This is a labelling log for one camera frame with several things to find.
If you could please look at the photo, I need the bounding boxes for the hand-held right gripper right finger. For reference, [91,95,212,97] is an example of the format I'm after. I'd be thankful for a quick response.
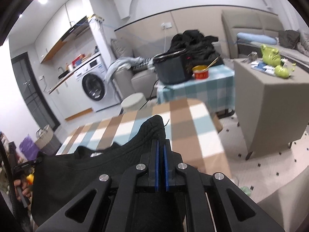
[164,139,285,232]

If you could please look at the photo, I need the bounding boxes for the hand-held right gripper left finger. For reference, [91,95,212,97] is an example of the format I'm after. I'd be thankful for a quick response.
[36,139,160,232]

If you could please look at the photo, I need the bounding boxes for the black knit sweater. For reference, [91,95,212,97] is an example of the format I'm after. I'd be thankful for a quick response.
[30,115,186,232]

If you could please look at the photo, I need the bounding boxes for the pile of black clothes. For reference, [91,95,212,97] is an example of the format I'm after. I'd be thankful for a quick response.
[170,30,225,67]

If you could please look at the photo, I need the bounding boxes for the person's left hand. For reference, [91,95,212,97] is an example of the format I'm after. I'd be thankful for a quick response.
[14,179,32,199]

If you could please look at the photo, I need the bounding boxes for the purple bag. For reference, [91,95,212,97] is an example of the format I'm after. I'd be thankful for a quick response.
[19,135,41,161]

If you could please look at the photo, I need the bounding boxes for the woven basket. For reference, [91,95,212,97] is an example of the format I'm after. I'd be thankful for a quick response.
[35,124,62,156]

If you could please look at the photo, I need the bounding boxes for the checkered tablecloth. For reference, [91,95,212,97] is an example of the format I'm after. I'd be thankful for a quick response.
[55,99,232,182]

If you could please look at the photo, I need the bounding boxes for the white round stool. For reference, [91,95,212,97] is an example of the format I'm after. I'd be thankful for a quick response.
[121,93,148,114]

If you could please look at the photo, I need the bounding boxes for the dark glass door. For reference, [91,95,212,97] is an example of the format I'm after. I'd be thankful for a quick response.
[11,54,61,132]

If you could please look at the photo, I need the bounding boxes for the small table with teal cloth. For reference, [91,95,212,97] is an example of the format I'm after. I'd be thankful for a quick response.
[156,65,236,119]

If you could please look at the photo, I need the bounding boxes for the white lower kitchen cabinets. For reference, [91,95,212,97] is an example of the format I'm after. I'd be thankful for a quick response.
[47,63,93,122]

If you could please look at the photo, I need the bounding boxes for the white washing machine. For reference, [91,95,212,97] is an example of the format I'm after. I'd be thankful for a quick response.
[74,53,121,113]

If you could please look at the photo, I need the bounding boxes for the grey sofa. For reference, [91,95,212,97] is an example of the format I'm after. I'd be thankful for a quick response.
[111,39,174,99]

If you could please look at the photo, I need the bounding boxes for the black rice cooker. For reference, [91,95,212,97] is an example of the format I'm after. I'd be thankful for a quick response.
[153,48,194,85]

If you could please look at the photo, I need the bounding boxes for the red instant noodle bowl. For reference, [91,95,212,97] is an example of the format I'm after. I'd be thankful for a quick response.
[192,65,209,80]

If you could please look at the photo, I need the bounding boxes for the houndstooth cushion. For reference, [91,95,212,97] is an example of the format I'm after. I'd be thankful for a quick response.
[132,57,155,72]

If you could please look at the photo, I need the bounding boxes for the grey blanket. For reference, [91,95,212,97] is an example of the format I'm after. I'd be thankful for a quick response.
[105,57,143,81]

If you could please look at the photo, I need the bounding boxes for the gold spoon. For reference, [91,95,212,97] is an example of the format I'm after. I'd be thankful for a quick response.
[206,57,220,68]

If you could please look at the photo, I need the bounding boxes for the grey cushion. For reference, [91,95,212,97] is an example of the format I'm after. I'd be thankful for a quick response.
[110,39,134,64]

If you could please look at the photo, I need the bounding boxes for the red container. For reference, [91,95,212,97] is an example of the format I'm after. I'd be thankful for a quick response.
[72,54,85,67]

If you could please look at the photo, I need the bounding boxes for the beige side table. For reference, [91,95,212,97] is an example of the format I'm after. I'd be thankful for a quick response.
[256,171,307,232]

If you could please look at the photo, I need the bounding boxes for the beige coffee table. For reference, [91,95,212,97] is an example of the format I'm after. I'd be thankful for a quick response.
[233,57,309,160]

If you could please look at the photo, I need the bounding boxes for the range hood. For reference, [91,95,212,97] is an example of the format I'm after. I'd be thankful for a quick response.
[59,16,90,44]

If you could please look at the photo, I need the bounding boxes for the white upper cabinets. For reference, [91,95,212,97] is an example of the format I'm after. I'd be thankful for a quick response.
[34,0,93,64]

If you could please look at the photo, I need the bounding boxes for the small green toy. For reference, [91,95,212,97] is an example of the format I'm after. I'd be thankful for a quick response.
[274,63,296,79]

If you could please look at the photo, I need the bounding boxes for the light blue pillow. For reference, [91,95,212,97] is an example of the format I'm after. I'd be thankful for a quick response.
[237,32,278,45]

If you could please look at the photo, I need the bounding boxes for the white router box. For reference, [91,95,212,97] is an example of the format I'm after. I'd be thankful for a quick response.
[88,14,105,23]

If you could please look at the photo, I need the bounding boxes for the beige sofa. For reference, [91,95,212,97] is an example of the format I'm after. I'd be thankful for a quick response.
[221,10,309,68]

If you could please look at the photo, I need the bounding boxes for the dark grey garment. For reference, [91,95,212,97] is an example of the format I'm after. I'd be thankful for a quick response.
[278,30,301,49]

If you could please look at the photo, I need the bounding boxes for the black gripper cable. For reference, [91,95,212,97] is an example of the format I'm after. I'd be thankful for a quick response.
[0,142,22,225]

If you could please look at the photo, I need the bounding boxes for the blue cable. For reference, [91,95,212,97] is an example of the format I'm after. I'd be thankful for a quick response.
[95,19,169,47]

